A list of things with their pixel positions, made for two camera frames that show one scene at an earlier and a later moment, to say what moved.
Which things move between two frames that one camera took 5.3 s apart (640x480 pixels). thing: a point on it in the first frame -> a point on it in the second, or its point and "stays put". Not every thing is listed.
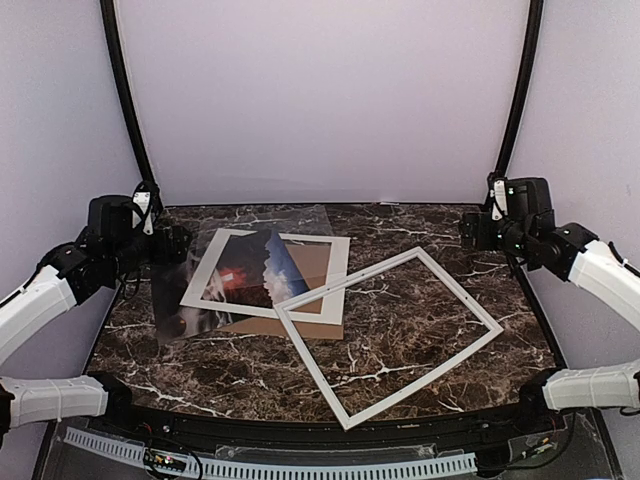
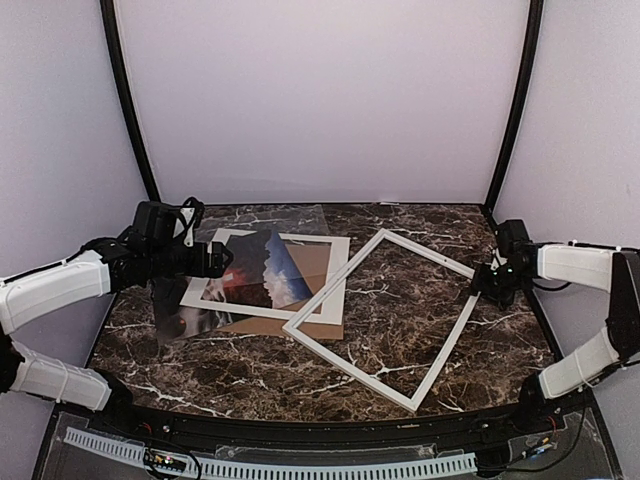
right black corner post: (501, 170) stays put
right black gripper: (468, 229) -> (479, 283)
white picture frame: (349, 421) -> (473, 279)
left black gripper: (163, 256) -> (216, 269)
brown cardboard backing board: (312, 263) stays put
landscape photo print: (255, 270) stays put
